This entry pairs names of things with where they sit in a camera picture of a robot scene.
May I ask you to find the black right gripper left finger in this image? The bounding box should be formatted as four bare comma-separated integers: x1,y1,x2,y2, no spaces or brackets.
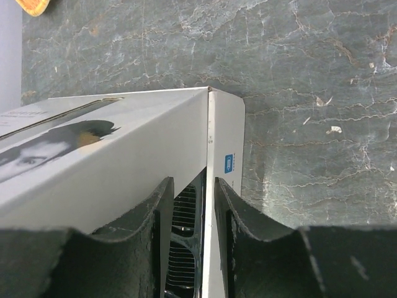
1,177,174,297

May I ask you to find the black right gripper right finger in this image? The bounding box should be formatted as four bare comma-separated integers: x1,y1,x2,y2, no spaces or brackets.
214,178,396,297

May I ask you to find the black clipper guard comb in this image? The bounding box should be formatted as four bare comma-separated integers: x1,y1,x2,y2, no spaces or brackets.
172,184,197,237
167,241,195,289

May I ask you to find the white clipper kit box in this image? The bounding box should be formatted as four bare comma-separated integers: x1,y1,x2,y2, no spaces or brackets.
1,87,245,297

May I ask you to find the woven orange tray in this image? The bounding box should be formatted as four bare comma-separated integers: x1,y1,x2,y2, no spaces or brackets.
16,0,50,17

